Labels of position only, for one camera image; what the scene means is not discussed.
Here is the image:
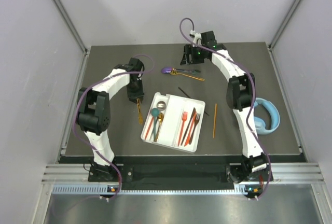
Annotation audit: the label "gold metal spoon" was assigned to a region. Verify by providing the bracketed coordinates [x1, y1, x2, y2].
[154, 113, 164, 142]

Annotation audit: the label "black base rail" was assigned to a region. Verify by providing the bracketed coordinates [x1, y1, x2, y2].
[59, 153, 307, 191]

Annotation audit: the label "grey cable duct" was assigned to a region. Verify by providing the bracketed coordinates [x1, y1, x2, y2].
[52, 183, 253, 196]

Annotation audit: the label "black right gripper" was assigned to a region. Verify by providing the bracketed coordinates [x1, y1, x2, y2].
[179, 45, 205, 67]

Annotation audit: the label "teal plastic spoon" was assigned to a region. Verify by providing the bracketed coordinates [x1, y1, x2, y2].
[151, 107, 160, 138]

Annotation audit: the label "gold thin utensil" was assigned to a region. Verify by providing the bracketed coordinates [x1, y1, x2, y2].
[170, 70, 205, 81]

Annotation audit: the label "gold metal knife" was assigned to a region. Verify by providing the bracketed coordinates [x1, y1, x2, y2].
[136, 99, 144, 125]

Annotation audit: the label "silver metal spoon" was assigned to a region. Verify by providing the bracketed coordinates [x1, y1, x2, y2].
[156, 101, 167, 111]

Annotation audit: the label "orange plastic knife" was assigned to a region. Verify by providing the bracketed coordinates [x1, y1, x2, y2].
[184, 115, 197, 146]

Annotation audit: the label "black chopstick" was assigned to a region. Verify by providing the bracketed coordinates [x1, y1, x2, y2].
[177, 87, 210, 117]

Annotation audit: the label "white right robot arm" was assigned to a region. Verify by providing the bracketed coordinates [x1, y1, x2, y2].
[181, 30, 269, 180]

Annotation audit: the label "iridescent purple spoon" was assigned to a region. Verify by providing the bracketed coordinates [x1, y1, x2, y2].
[161, 67, 176, 74]

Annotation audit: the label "light blue headphones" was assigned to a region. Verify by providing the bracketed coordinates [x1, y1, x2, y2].
[253, 97, 281, 136]

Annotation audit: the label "white divided utensil tray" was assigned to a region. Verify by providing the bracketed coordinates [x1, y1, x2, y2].
[141, 92, 205, 153]

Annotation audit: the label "orange plastic fork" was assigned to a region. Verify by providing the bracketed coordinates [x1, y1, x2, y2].
[177, 111, 188, 146]

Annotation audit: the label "orange plastic spoon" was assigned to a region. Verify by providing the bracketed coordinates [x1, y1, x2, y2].
[145, 116, 154, 139]

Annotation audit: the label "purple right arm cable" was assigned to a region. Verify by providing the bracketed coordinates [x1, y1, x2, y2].
[179, 17, 272, 200]

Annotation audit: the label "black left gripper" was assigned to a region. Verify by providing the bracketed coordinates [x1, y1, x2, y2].
[126, 78, 144, 104]

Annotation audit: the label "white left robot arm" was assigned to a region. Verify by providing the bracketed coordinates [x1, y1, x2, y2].
[75, 57, 145, 181]

